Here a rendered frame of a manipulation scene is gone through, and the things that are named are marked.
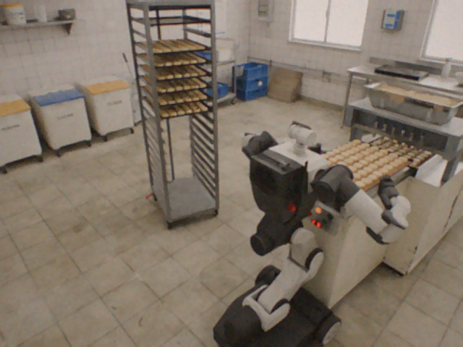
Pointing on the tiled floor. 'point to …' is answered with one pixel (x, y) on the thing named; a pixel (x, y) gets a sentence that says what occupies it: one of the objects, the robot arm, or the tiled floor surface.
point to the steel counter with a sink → (444, 84)
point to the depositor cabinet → (425, 215)
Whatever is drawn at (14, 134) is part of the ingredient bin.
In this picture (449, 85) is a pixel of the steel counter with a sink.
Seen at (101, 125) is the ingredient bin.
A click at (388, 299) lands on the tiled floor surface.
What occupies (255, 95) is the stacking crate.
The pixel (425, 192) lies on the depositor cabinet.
